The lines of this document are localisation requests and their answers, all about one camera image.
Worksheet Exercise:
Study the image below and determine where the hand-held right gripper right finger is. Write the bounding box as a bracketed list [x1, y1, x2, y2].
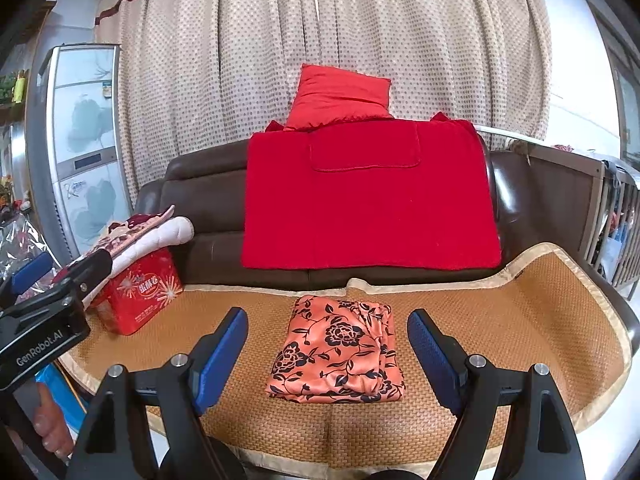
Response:
[406, 309, 588, 480]

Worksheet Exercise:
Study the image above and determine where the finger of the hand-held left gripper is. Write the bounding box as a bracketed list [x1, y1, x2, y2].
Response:
[50, 250, 114, 307]
[0, 252, 55, 306]

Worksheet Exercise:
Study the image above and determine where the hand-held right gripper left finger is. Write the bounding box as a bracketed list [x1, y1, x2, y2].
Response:
[65, 307, 251, 480]

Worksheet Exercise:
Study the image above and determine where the orange floral garment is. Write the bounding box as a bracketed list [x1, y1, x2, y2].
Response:
[265, 295, 406, 403]

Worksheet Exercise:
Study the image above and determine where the person's left hand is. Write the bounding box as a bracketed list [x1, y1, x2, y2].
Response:
[32, 382, 77, 461]

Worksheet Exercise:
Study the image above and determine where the shiny plastic sheet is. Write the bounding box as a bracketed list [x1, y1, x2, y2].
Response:
[0, 207, 48, 286]

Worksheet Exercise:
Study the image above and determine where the blue packet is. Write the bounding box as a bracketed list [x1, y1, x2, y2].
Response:
[37, 362, 88, 433]

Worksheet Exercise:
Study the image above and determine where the red printed box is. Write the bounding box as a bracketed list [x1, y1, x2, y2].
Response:
[92, 250, 183, 336]

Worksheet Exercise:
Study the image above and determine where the folded floral quilt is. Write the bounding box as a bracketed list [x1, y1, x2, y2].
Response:
[52, 205, 195, 306]

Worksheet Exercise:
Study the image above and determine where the woven straw mat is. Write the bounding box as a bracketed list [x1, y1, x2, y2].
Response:
[60, 242, 632, 466]

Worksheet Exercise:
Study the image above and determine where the brown leather sofa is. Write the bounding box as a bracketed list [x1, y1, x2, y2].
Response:
[135, 127, 631, 311]

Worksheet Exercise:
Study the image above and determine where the silver floral refrigerator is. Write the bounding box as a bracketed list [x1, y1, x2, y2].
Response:
[25, 44, 137, 261]

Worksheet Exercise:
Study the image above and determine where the red blanket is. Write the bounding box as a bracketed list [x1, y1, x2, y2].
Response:
[241, 112, 502, 271]

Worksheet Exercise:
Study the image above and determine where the beige dotted curtain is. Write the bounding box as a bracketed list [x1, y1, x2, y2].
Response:
[95, 0, 553, 201]

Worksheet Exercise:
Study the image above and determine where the red pillow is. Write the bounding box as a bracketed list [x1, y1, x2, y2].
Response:
[285, 64, 393, 130]

